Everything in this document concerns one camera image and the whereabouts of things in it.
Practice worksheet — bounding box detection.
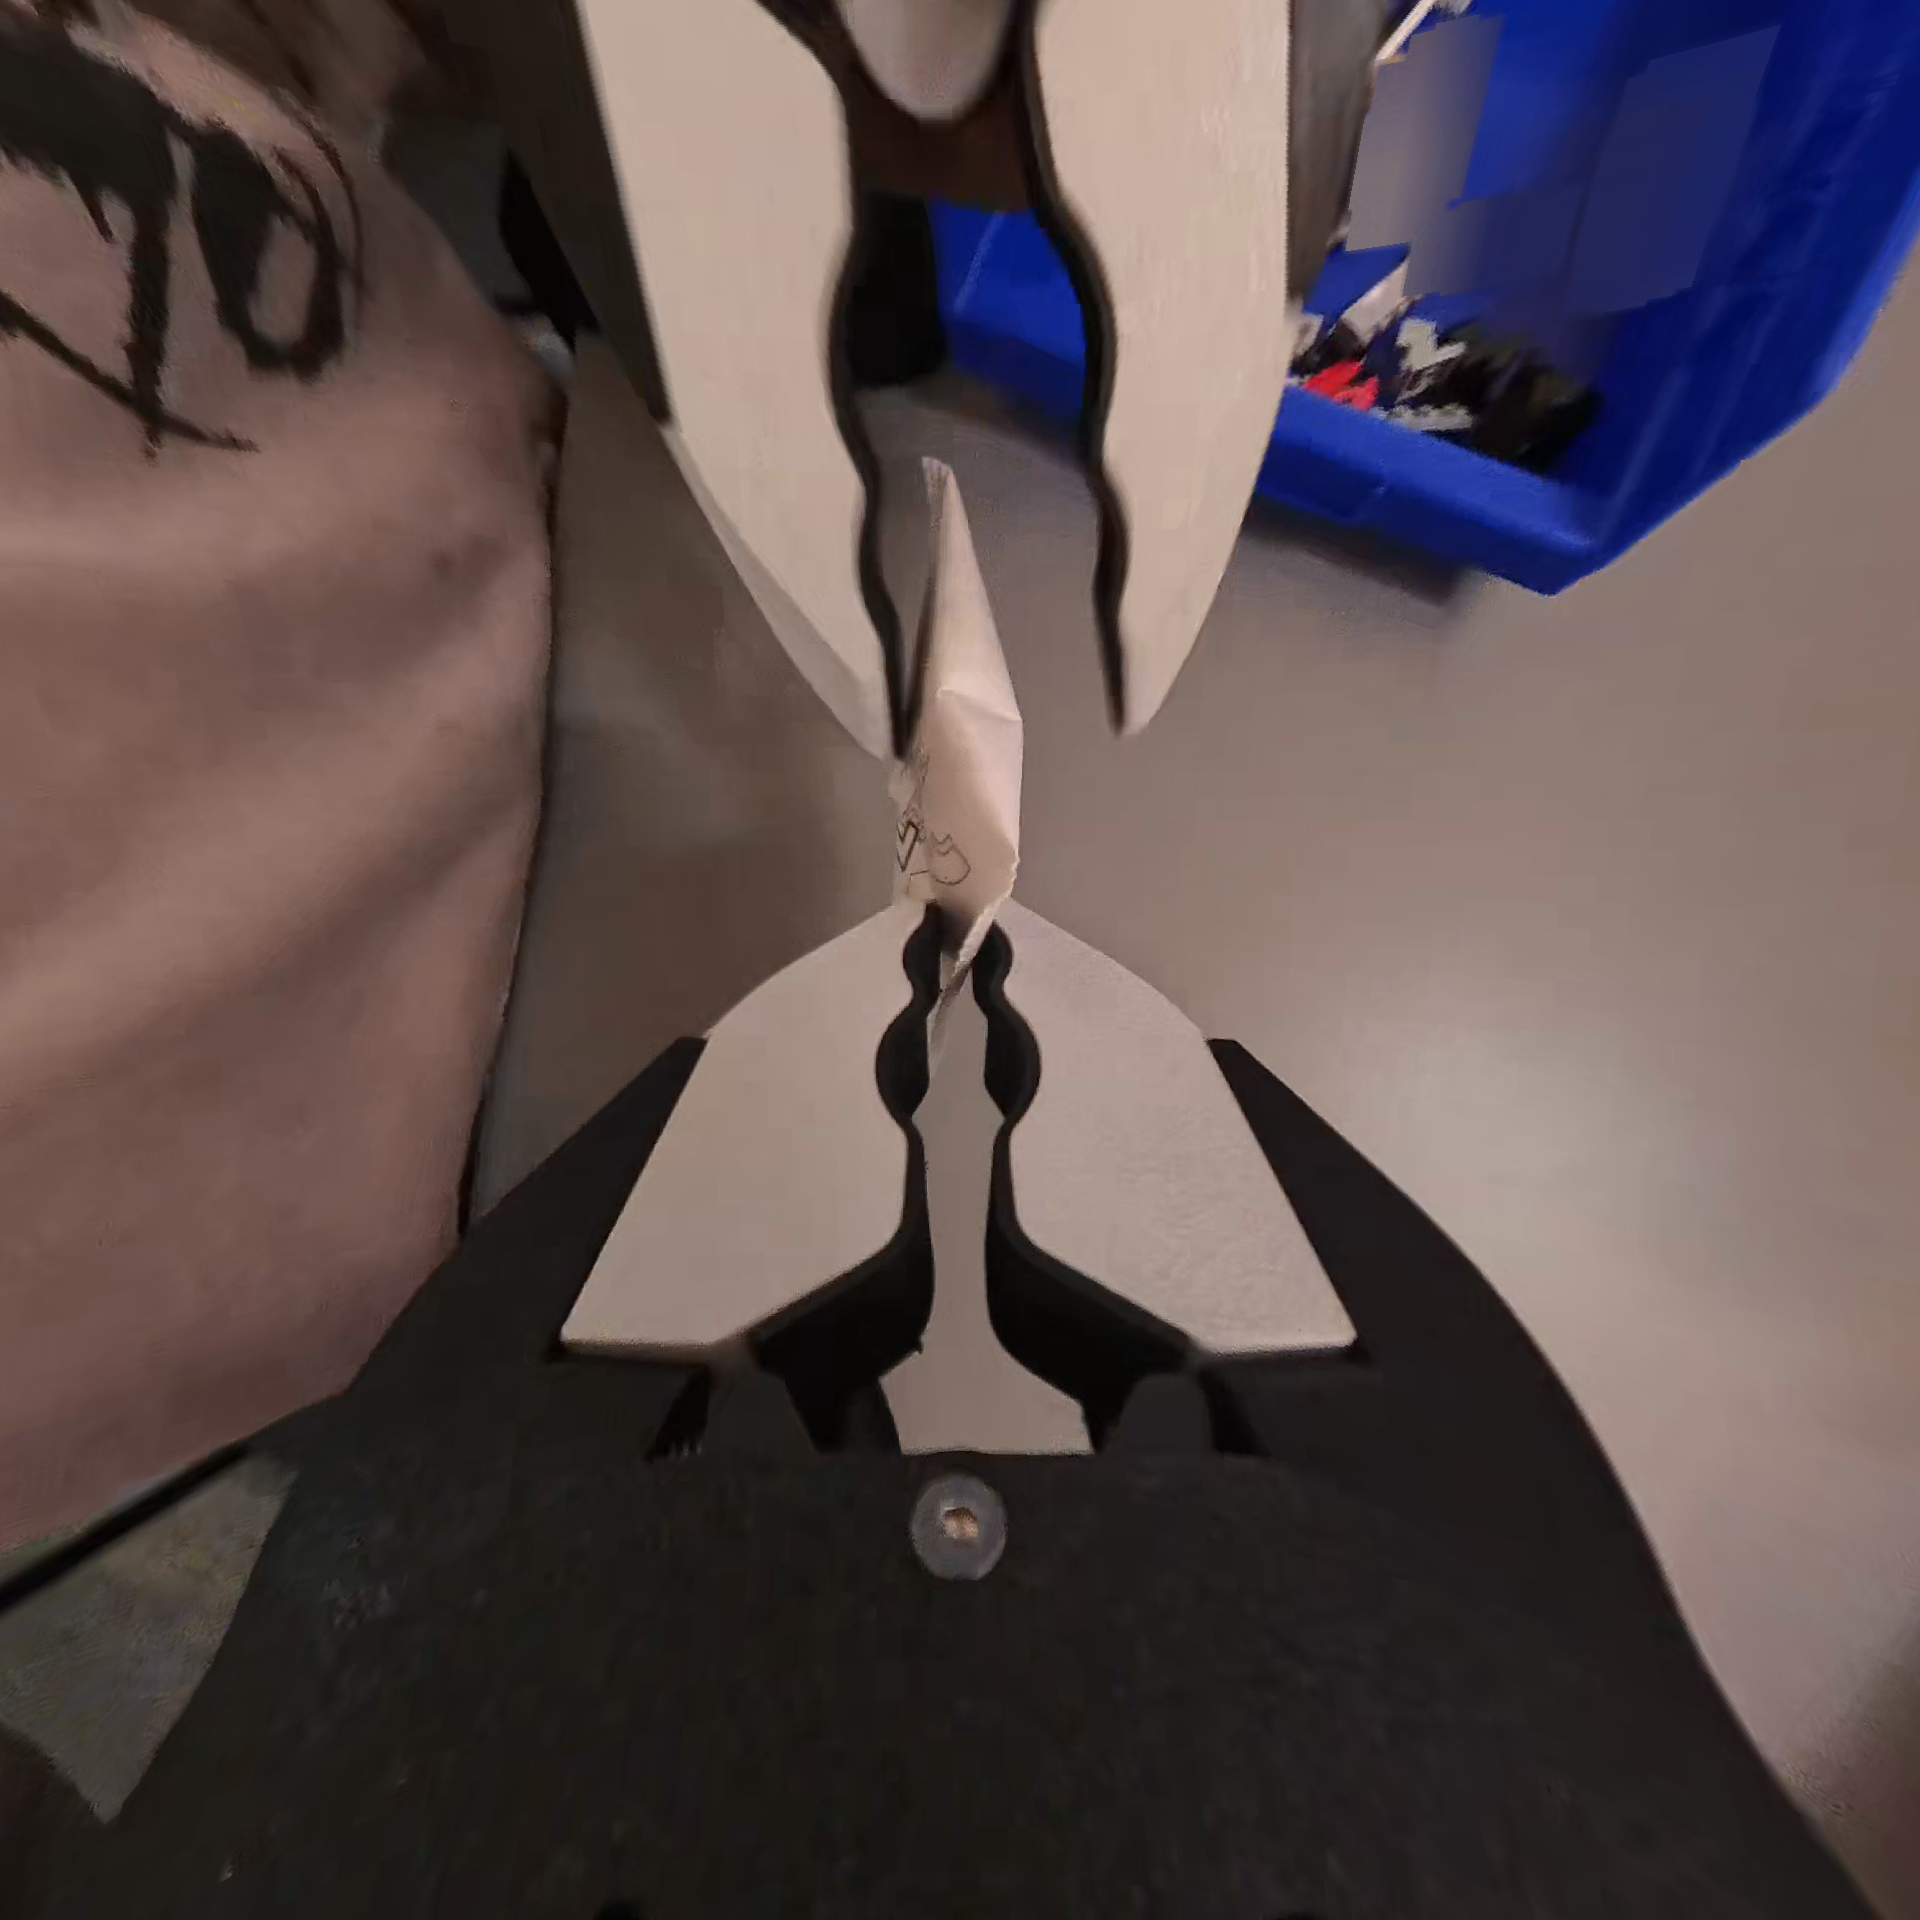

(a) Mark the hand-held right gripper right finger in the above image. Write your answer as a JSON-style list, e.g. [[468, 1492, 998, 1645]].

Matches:
[[972, 903, 1361, 1454]]

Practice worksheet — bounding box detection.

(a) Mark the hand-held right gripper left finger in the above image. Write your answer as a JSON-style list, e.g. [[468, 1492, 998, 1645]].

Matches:
[[560, 903, 947, 1454]]

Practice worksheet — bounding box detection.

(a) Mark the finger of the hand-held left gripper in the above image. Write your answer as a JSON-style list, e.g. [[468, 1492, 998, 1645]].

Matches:
[[1026, 0, 1298, 736], [576, 0, 921, 758]]

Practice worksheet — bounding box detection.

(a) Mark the small white paper bag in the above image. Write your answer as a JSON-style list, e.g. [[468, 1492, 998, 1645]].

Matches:
[[879, 456, 1028, 1052]]

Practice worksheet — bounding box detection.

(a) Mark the short blue storage bin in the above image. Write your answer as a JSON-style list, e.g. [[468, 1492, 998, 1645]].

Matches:
[[930, 0, 1920, 595]]

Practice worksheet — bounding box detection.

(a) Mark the pile of toy bricks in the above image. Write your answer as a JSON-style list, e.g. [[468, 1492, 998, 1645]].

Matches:
[[1289, 292, 1600, 460]]

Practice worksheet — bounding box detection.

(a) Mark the person's beige sweatshirt torso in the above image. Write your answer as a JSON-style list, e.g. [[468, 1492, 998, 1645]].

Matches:
[[0, 0, 564, 1548]]

